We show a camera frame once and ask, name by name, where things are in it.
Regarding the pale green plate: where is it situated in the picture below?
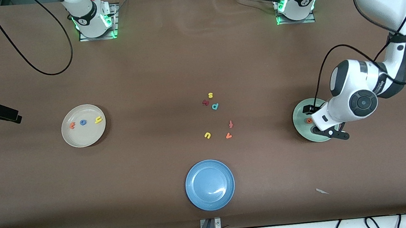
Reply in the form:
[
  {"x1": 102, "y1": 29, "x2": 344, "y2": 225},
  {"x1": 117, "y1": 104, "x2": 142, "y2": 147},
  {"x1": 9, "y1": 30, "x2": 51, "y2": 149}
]
[{"x1": 291, "y1": 95, "x2": 342, "y2": 145}]

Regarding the beige brown plate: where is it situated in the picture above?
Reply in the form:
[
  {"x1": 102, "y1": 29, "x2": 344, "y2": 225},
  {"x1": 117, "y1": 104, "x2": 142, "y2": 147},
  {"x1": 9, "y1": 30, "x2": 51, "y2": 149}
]
[{"x1": 59, "y1": 103, "x2": 109, "y2": 150}]

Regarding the blue plate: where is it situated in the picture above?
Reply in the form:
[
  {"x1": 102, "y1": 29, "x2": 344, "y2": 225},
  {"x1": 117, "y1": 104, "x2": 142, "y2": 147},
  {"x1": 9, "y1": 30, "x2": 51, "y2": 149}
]
[{"x1": 183, "y1": 157, "x2": 238, "y2": 213}]

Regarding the brown table cover sheet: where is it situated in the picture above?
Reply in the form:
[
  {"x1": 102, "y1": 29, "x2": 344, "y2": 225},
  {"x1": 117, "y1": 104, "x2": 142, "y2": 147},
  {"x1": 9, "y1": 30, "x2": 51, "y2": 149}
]
[{"x1": 0, "y1": 0, "x2": 406, "y2": 228}]

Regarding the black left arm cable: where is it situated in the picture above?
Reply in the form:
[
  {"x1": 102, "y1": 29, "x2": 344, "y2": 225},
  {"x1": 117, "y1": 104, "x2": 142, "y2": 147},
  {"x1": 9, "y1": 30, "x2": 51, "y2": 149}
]
[{"x1": 304, "y1": 0, "x2": 406, "y2": 109}]

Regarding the long black right arm cable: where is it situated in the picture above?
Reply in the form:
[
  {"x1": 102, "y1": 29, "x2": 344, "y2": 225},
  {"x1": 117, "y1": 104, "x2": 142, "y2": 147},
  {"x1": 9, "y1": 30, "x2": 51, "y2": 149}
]
[{"x1": 0, "y1": 0, "x2": 76, "y2": 81}]

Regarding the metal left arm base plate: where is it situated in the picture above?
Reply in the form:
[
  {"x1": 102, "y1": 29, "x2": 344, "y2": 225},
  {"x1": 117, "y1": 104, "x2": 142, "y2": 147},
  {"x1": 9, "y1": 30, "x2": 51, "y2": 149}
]
[{"x1": 273, "y1": 0, "x2": 317, "y2": 27}]

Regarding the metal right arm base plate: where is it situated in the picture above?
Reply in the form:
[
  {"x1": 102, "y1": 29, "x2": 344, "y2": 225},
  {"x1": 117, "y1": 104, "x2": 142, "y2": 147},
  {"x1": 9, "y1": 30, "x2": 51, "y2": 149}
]
[{"x1": 76, "y1": 3, "x2": 120, "y2": 43}]

